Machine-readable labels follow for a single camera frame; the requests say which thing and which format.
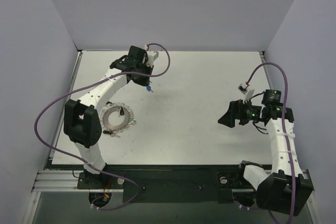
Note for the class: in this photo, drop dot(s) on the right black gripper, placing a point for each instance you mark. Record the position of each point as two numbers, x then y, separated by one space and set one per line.
241 113

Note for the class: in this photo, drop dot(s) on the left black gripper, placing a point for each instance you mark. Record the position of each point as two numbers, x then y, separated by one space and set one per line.
142 78

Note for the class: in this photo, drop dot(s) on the blue tagged key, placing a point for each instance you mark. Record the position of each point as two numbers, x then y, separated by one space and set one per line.
149 89

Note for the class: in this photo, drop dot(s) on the metal disc keyring holder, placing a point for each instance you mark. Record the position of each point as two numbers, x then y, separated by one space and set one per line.
116 118

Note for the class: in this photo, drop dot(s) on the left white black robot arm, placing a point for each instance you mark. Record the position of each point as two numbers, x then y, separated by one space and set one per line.
82 123

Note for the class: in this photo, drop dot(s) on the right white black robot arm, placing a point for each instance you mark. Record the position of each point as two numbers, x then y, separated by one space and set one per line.
284 189

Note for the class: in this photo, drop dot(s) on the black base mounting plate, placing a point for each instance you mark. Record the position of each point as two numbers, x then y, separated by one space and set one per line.
173 183

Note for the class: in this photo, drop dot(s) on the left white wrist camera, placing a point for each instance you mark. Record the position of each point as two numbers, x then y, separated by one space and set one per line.
151 56

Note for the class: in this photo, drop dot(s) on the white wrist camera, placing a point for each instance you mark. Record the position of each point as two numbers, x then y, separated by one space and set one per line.
151 56
247 91

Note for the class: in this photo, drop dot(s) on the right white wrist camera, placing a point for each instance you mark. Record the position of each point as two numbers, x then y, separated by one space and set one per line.
247 91

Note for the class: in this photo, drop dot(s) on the aluminium frame rail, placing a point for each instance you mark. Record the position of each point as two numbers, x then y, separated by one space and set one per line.
55 181

